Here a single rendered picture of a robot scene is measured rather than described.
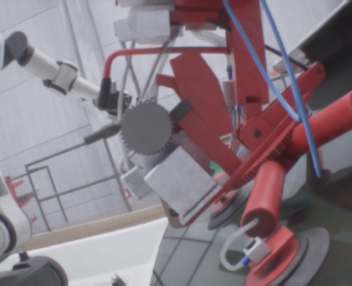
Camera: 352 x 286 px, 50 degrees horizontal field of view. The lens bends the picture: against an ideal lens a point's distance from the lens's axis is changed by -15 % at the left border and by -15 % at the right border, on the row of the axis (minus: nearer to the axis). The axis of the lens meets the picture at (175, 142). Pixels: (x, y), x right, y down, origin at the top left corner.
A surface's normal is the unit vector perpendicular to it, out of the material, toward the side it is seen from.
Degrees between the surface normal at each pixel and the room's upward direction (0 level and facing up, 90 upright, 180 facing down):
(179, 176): 90
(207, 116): 90
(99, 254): 90
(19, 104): 90
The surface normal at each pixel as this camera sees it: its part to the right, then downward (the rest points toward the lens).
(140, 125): 0.00, 0.01
